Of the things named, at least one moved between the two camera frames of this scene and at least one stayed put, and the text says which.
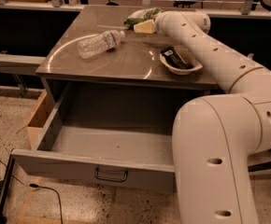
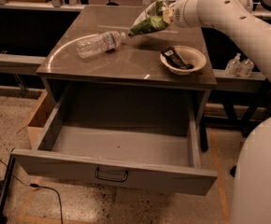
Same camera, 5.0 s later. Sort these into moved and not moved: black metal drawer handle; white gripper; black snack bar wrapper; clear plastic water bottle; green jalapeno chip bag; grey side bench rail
Moved: white gripper; green jalapeno chip bag
Not moved: clear plastic water bottle; grey side bench rail; black snack bar wrapper; black metal drawer handle
